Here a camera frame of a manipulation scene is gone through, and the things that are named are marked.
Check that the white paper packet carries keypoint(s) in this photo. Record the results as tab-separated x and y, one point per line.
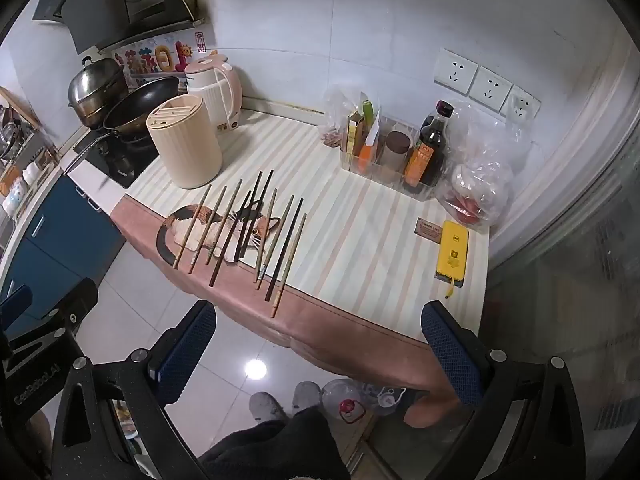
375	135

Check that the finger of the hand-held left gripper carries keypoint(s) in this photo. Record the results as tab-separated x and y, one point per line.
70	307
15	304

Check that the white wall socket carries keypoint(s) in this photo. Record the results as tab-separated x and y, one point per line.
455	72
490	89
522	103

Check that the white plastic bottle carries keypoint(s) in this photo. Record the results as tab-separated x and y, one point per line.
387	396

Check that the beige ribbed utensil holder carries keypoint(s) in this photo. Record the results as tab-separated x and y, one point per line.
185	150

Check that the plastic bag with red contents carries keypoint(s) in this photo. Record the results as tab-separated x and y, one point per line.
475	180

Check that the glass sliding door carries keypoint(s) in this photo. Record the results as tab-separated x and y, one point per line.
575	285

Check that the clear plastic jug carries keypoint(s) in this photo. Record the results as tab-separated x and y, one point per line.
337	392

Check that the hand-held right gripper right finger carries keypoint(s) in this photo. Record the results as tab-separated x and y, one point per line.
450	350

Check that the dark soy sauce bottle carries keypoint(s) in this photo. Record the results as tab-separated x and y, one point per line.
427	155

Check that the clear plastic bag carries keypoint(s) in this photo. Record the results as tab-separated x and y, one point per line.
335	110

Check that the green packet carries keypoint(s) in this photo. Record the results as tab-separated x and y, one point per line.
368	111

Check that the pink white electric kettle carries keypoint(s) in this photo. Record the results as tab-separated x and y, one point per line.
212	90

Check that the grey slipper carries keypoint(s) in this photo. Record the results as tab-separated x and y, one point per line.
267	406
306	395

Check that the steel steamer pot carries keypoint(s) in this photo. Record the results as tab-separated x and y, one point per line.
95	85

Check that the row of chopsticks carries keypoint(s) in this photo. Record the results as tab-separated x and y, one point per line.
245	225

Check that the brown lidded jar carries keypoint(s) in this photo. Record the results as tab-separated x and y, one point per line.
395	147

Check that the brown card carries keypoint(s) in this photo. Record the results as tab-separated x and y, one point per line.
429	229

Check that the striped cat print tablecloth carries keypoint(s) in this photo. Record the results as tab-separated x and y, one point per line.
360	260

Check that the yellow brown carton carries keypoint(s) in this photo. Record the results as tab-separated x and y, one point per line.
354	132

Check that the black induction cooktop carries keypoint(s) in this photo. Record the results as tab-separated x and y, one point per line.
125	165

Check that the clear plastic organizer box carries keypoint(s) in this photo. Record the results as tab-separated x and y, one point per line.
390	176

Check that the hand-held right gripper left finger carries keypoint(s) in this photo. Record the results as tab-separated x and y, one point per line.
186	342

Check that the black range hood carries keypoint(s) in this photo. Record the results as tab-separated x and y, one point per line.
100	10

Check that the red stamp wall sticker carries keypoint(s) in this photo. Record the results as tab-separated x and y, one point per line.
200	41

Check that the dish rack with bowls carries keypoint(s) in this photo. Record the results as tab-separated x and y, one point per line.
20	160

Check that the person's left forearm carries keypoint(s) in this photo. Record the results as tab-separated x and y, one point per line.
36	437

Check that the black wok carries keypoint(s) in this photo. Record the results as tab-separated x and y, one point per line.
140	105

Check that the yellow power bank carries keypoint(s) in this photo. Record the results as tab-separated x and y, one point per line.
452	252

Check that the colourful wall stickers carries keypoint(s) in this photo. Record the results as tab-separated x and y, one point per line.
150	57

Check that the person's black trousers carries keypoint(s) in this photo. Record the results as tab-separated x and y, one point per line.
275	450

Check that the orange seasoning packet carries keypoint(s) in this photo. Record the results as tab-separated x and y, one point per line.
366	156

